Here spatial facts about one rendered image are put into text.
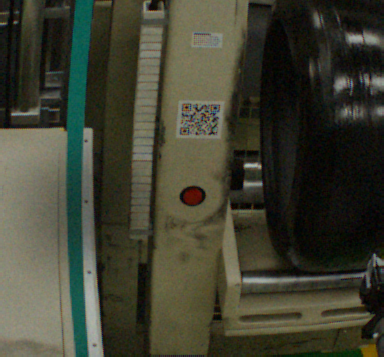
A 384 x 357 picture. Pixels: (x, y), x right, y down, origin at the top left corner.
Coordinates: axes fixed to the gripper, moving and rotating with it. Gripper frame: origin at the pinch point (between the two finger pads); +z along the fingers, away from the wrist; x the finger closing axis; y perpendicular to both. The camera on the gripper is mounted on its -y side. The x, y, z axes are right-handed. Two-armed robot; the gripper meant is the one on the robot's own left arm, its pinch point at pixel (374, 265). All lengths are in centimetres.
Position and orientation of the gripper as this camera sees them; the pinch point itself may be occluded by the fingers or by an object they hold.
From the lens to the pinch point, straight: 196.8
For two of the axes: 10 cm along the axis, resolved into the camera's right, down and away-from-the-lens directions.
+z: -0.8, -5.7, 8.2
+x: -9.9, -0.1, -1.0
